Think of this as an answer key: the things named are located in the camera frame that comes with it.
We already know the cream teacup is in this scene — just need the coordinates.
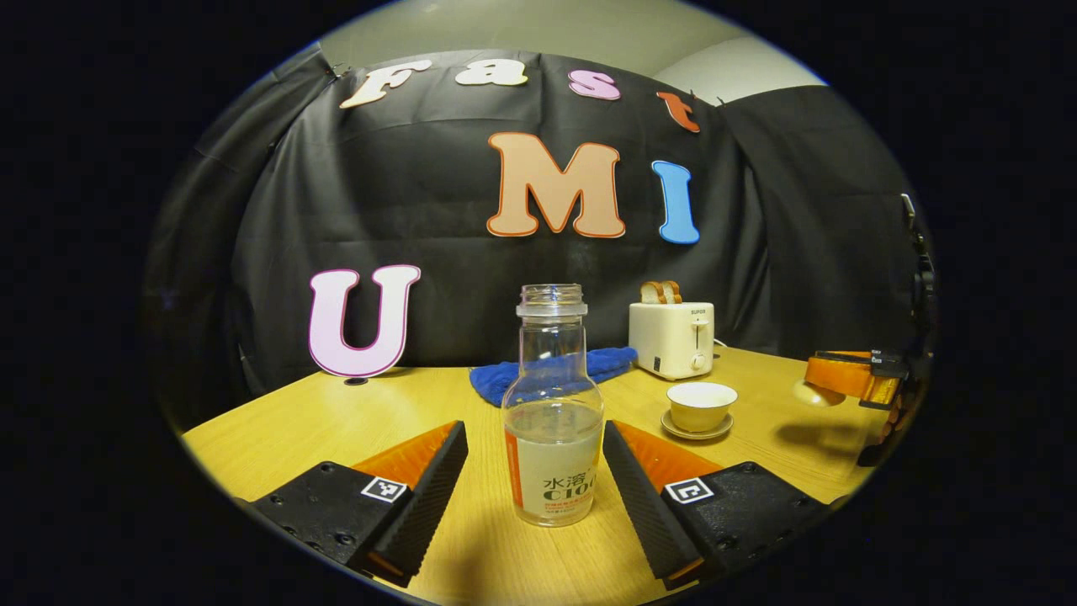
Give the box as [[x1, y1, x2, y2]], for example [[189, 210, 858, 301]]
[[666, 382, 739, 433]]

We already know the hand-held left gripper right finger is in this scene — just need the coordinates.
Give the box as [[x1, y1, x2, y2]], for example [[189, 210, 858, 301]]
[[602, 420, 836, 592]]

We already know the clear water bottle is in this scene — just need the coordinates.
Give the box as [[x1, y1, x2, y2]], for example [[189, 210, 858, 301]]
[[501, 284, 605, 528]]

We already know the black backdrop cloth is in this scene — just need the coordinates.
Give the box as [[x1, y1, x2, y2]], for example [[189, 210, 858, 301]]
[[143, 46, 931, 422]]

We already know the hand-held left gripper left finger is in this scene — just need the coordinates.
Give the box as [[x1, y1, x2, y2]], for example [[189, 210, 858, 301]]
[[250, 420, 470, 588]]

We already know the cream saucer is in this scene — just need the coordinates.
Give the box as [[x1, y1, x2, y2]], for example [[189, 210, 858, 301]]
[[661, 410, 735, 442]]

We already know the blue towel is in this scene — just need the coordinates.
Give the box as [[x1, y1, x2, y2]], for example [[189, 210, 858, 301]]
[[469, 346, 639, 408]]

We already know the cream toaster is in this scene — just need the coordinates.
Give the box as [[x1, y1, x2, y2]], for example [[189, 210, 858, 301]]
[[629, 301, 716, 381]]

